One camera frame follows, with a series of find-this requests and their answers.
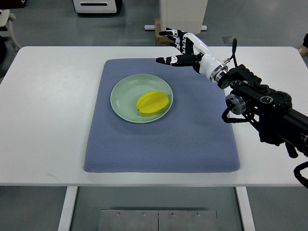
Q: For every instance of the white table frame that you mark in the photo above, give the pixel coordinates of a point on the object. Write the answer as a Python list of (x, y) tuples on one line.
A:
[(82, 205)]

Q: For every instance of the white pedestal cabinet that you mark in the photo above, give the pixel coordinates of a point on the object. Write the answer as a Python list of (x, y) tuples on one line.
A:
[(186, 15)]

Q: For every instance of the pale green plate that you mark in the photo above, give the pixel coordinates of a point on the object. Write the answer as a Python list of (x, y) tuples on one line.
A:
[(127, 91)]

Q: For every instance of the white machine with slot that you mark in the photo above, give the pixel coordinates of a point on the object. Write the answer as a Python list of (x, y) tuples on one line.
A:
[(97, 6)]

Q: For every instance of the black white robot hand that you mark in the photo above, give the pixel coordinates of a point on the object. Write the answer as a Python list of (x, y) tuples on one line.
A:
[(194, 53)]

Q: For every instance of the yellow starfruit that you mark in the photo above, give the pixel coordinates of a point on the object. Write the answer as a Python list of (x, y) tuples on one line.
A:
[(153, 103)]

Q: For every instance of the grey metal floor plate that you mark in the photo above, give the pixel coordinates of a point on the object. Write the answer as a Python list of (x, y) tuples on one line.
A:
[(158, 220)]

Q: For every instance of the grey floor socket cover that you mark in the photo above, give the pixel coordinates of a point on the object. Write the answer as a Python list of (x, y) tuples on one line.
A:
[(228, 39)]

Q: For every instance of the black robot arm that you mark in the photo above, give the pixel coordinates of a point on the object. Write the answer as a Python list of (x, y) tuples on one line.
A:
[(269, 111)]

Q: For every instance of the white chair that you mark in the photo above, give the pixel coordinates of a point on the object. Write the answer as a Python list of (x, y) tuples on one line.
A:
[(6, 23)]

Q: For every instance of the brown cardboard box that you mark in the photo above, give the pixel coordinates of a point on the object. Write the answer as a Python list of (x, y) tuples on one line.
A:
[(161, 40)]

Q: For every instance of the blue textured mat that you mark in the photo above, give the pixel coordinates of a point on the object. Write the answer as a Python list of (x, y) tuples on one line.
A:
[(190, 138)]

